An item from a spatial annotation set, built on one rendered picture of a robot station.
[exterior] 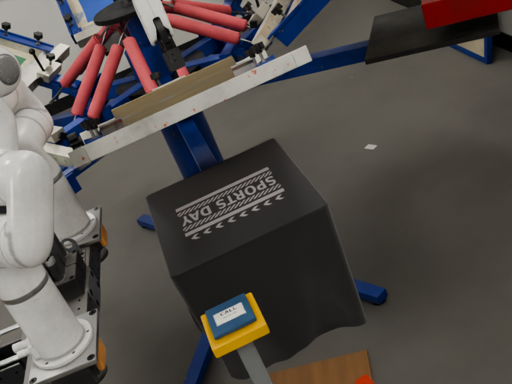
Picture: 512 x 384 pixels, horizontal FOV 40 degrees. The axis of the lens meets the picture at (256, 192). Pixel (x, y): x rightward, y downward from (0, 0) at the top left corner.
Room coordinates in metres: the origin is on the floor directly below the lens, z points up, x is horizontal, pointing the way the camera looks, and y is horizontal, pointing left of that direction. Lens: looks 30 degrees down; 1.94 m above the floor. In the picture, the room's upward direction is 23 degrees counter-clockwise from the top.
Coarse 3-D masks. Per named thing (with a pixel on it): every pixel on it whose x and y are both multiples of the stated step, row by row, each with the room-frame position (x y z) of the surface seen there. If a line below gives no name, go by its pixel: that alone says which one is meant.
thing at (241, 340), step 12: (252, 300) 1.28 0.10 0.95; (204, 324) 1.27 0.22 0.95; (252, 324) 1.20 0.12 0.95; (264, 324) 1.19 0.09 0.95; (228, 336) 1.19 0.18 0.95; (240, 336) 1.18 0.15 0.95; (252, 336) 1.18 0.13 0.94; (216, 348) 1.17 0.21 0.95; (228, 348) 1.18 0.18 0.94; (240, 348) 1.22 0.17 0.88; (252, 348) 1.22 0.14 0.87; (252, 360) 1.22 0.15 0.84; (252, 372) 1.22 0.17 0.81; (264, 372) 1.22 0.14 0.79
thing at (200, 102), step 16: (304, 48) 1.51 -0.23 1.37; (272, 64) 1.50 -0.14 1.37; (288, 64) 1.50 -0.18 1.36; (304, 64) 1.50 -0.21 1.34; (240, 80) 1.50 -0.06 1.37; (256, 80) 1.49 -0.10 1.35; (208, 96) 1.49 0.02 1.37; (224, 96) 1.49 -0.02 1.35; (160, 112) 1.48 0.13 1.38; (176, 112) 1.48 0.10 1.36; (192, 112) 1.48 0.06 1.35; (128, 128) 1.47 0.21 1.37; (144, 128) 1.47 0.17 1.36; (160, 128) 1.47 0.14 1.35; (96, 144) 1.47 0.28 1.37; (112, 144) 1.46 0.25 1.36; (128, 144) 1.46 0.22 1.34; (80, 160) 1.46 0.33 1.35
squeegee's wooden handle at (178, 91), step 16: (224, 64) 2.08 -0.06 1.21; (192, 80) 2.07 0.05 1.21; (208, 80) 2.06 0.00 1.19; (224, 80) 2.06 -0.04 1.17; (144, 96) 2.06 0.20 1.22; (160, 96) 2.06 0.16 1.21; (176, 96) 2.05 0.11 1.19; (192, 96) 2.05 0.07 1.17; (112, 112) 2.05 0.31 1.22; (128, 112) 2.05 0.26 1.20; (144, 112) 2.04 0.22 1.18
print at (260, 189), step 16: (256, 176) 1.82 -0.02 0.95; (272, 176) 1.78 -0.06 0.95; (224, 192) 1.81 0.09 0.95; (240, 192) 1.77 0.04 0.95; (256, 192) 1.73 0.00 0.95; (272, 192) 1.70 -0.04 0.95; (176, 208) 1.83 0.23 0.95; (192, 208) 1.79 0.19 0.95; (208, 208) 1.75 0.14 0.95; (224, 208) 1.72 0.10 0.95; (240, 208) 1.68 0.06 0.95; (256, 208) 1.65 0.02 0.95; (192, 224) 1.70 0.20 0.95; (208, 224) 1.67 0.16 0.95; (224, 224) 1.64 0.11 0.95; (192, 240) 1.63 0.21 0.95
